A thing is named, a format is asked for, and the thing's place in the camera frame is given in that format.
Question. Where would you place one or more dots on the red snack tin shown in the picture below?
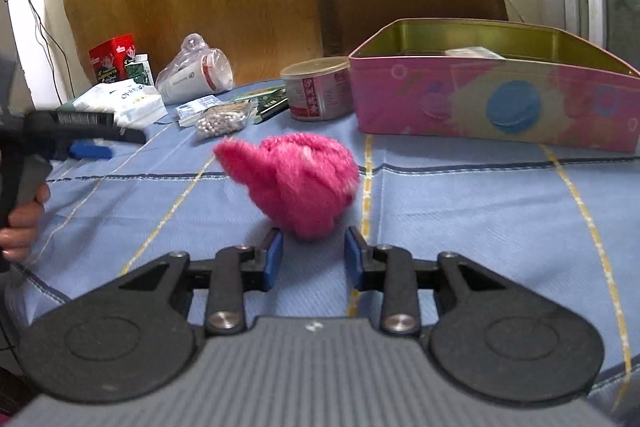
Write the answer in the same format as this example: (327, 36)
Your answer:
(109, 59)

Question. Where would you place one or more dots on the pink tin box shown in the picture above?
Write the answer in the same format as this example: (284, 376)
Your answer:
(551, 87)

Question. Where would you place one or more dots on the small white tissue pack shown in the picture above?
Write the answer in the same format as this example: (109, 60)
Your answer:
(190, 112)

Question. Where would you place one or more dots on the bag of white beads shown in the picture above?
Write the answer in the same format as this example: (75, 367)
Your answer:
(224, 119)

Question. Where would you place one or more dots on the bagged paper cups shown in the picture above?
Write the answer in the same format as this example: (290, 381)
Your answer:
(197, 70)

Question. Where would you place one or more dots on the person's left hand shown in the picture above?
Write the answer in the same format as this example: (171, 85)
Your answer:
(17, 238)

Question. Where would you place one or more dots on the green drink carton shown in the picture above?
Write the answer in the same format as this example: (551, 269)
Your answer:
(139, 70)

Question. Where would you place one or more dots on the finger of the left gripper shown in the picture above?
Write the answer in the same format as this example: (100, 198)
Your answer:
(89, 150)

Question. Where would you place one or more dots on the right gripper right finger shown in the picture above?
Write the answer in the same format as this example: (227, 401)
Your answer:
(488, 335)

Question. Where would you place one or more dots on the round red-label tub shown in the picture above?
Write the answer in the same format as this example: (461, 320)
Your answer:
(319, 89)

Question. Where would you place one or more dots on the large white tissue pack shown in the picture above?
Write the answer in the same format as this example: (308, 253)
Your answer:
(134, 105)

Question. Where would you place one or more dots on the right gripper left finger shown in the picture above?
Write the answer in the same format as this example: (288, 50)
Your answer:
(138, 333)

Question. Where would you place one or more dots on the pink fluffy cloth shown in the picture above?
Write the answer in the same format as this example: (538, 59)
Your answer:
(303, 182)

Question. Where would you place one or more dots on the green snack packet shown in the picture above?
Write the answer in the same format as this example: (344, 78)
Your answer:
(269, 102)

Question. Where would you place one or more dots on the clear staples box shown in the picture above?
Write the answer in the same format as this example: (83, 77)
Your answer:
(473, 52)

